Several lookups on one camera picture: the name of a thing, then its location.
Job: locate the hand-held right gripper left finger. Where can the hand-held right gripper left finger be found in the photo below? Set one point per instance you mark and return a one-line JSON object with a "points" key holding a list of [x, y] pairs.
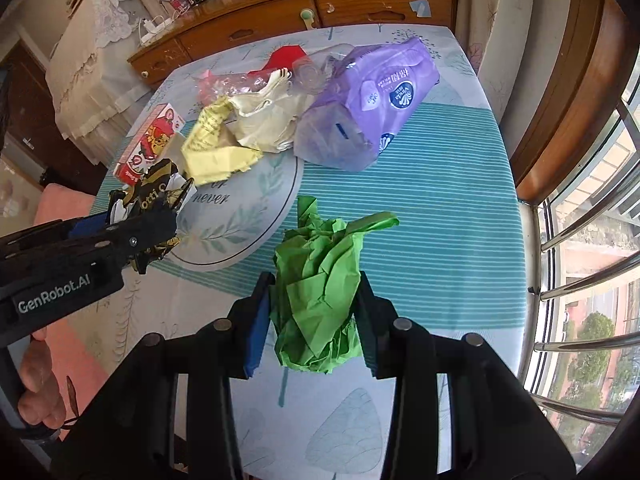
{"points": [[256, 332]]}

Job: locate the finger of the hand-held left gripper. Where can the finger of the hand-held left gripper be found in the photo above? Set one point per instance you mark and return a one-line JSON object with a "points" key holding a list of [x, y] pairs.
{"points": [[145, 232], [90, 225]]}

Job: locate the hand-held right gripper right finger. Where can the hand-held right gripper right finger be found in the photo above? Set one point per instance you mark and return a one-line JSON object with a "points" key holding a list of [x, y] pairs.
{"points": [[372, 340]]}

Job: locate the black and gold wrapper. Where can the black and gold wrapper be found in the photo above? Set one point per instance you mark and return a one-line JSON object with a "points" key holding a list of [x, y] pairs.
{"points": [[155, 185]]}

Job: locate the green paper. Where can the green paper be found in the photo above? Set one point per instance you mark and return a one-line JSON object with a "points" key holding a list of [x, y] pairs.
{"points": [[320, 285]]}

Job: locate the cream plastic bag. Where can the cream plastic bag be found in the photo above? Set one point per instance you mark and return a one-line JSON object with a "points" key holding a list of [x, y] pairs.
{"points": [[260, 120]]}

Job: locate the purple tissue pack wrapper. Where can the purple tissue pack wrapper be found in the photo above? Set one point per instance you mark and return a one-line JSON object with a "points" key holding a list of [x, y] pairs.
{"points": [[380, 90]]}

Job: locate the person's left hand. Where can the person's left hand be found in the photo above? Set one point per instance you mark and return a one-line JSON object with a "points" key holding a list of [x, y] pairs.
{"points": [[37, 385]]}

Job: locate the red and white carton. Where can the red and white carton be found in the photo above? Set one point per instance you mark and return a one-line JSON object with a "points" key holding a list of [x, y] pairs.
{"points": [[150, 140]]}

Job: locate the white leaf-print tablecloth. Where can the white leaf-print tablecloth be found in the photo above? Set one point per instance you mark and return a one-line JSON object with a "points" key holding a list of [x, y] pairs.
{"points": [[330, 425]]}

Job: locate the round leaf-print placemat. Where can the round leaf-print placemat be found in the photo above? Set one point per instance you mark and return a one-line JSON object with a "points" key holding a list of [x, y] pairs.
{"points": [[240, 210]]}

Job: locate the crumpled yellow paper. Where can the crumpled yellow paper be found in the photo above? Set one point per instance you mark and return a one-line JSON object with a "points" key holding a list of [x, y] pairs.
{"points": [[215, 160]]}

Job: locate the dark wooden cabinet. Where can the dark wooden cabinet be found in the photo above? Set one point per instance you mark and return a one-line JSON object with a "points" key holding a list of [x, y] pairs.
{"points": [[30, 110]]}

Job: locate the beige lace-trimmed furniture cover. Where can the beige lace-trimmed furniture cover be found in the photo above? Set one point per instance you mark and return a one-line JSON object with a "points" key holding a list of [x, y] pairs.
{"points": [[95, 90]]}

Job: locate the pink clear plastic wrapper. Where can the pink clear plastic wrapper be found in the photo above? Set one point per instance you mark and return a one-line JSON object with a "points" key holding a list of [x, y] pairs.
{"points": [[220, 87]]}

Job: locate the white power strip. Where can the white power strip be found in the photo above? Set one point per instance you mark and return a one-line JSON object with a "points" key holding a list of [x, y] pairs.
{"points": [[150, 35]]}

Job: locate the metal window railing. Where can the metal window railing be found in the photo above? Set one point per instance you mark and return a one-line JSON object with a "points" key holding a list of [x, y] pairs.
{"points": [[575, 345]]}

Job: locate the wooden sideboard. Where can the wooden sideboard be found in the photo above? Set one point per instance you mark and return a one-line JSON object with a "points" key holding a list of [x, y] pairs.
{"points": [[240, 30]]}

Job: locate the red plastic bag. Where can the red plastic bag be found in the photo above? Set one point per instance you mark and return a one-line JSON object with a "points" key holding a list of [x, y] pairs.
{"points": [[287, 55]]}

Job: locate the green round drawer lock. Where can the green round drawer lock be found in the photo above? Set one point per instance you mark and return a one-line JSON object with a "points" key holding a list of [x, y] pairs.
{"points": [[307, 17]]}

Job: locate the beige floral curtain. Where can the beige floral curtain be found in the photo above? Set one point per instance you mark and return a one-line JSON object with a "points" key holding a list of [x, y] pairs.
{"points": [[500, 35]]}

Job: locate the blue sticker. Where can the blue sticker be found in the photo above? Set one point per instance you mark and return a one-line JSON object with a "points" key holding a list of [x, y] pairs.
{"points": [[419, 7]]}

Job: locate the wooden window frame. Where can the wooden window frame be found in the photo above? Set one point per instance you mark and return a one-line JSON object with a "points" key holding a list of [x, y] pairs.
{"points": [[565, 110]]}

